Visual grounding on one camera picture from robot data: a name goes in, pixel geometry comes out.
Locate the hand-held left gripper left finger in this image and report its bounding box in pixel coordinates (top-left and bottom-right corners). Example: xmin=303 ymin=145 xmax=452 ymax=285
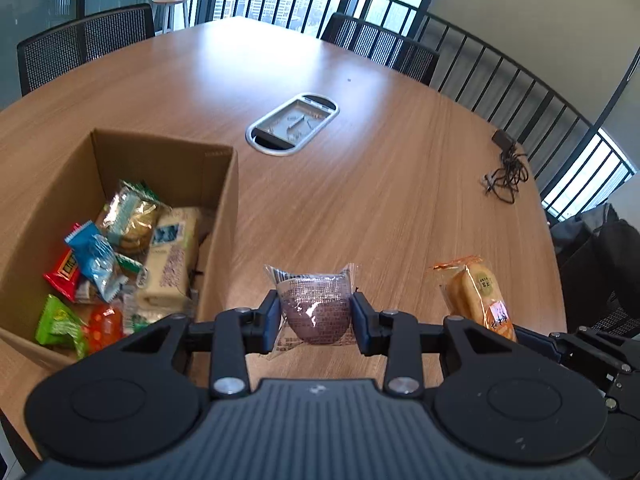
xmin=115 ymin=290 xmax=286 ymax=401

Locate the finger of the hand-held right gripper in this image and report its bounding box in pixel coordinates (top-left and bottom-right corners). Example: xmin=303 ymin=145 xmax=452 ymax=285
xmin=515 ymin=329 xmax=564 ymax=362

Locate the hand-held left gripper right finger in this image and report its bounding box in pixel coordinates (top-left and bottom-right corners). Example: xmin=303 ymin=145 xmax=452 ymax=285
xmin=349 ymin=291 xmax=518 ymax=398

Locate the purple brown cake packet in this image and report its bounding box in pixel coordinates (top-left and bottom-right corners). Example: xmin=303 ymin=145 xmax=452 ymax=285
xmin=264 ymin=262 xmax=362 ymax=361

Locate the long orange cake packet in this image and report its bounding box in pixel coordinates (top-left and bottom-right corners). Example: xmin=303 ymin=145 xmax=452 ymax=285
xmin=431 ymin=254 xmax=518 ymax=343

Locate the large white bread packet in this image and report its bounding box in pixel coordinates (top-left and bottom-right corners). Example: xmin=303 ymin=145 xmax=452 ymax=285
xmin=135 ymin=206 xmax=201 ymax=311

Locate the clear white cracker packet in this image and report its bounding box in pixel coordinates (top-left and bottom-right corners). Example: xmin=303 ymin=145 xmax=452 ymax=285
xmin=122 ymin=292 xmax=193 ymax=335

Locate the thin green strip packet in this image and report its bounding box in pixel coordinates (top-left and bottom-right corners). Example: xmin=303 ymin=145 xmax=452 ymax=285
xmin=114 ymin=252 xmax=148 ymax=276

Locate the orange snack packet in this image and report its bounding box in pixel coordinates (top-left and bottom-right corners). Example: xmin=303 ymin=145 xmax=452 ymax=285
xmin=85 ymin=304 xmax=125 ymax=356

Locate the clear cookie packet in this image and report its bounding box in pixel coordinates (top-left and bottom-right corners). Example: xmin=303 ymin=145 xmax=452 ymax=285
xmin=95 ymin=180 xmax=161 ymax=256

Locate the small dark green snack packet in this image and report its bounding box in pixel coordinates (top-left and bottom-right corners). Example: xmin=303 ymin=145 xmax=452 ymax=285
xmin=131 ymin=180 xmax=162 ymax=207

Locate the small blue snack packet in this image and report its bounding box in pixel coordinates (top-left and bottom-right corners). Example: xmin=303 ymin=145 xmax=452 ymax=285
xmin=65 ymin=222 xmax=128 ymax=302

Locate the cardboard box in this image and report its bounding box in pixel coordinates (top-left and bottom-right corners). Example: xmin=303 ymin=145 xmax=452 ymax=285
xmin=0 ymin=129 xmax=240 ymax=376

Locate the red candy packet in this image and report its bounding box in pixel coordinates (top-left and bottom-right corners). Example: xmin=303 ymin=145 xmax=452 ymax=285
xmin=42 ymin=224 xmax=83 ymax=303

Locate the black mesh office chair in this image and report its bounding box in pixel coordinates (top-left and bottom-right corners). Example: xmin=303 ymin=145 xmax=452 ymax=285
xmin=590 ymin=302 xmax=640 ymax=336
xmin=80 ymin=4 xmax=156 ymax=63
xmin=17 ymin=24 xmax=87 ymax=97
xmin=320 ymin=12 xmax=441 ymax=86

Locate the black backpack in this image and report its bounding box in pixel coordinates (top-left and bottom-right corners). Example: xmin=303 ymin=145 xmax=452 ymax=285
xmin=550 ymin=204 xmax=640 ymax=333

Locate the white round stool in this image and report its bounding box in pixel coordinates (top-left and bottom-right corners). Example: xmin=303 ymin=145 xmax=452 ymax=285
xmin=151 ymin=0 xmax=191 ymax=33

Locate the black charger with cable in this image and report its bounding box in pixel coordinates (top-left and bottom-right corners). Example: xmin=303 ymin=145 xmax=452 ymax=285
xmin=481 ymin=129 xmax=530 ymax=205

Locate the oval table cable port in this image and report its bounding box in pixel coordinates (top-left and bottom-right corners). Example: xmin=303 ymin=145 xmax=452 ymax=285
xmin=245 ymin=92 xmax=340 ymax=157

